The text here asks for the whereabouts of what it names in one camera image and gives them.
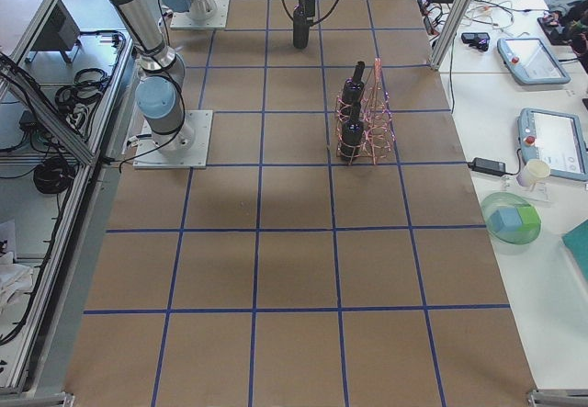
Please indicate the dark wine bottle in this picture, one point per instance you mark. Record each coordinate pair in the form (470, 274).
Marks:
(354, 86)
(301, 28)

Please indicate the green bowl with blocks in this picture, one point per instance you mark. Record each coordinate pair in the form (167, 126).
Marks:
(510, 218)

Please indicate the blue teach pendant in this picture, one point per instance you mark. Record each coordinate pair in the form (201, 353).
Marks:
(555, 138)
(531, 62)

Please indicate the dark wine bottle in basket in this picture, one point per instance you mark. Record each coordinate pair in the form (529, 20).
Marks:
(354, 86)

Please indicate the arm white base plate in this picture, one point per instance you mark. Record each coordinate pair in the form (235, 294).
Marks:
(188, 149)
(202, 15)

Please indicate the black power adapter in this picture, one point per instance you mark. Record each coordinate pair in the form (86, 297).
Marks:
(487, 166)

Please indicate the white paper cup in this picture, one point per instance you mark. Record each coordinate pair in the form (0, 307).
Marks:
(534, 171)

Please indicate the copper wire wine basket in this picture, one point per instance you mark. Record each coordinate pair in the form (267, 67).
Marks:
(378, 140)

